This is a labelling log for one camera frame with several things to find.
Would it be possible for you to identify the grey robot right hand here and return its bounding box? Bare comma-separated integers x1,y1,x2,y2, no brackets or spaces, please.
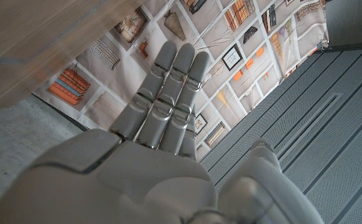
0,40,325,224

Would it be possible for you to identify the printed bookshelf backdrop cloth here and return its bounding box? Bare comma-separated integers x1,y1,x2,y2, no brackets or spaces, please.
33,0,330,162

